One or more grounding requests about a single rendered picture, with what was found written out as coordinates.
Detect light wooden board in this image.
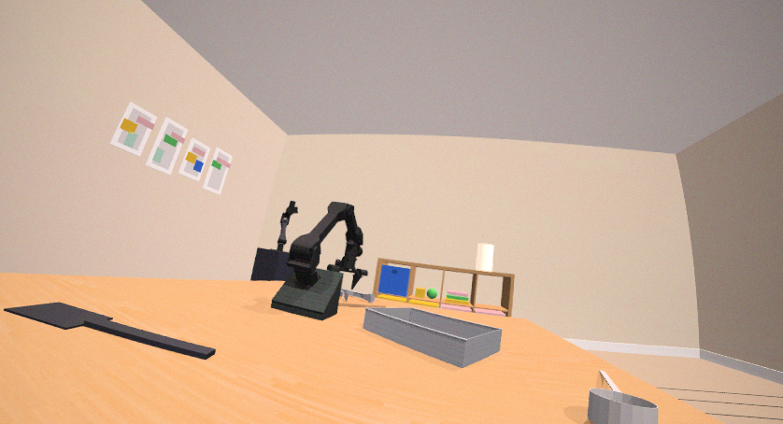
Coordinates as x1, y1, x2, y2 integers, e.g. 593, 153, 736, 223
338, 293, 386, 308

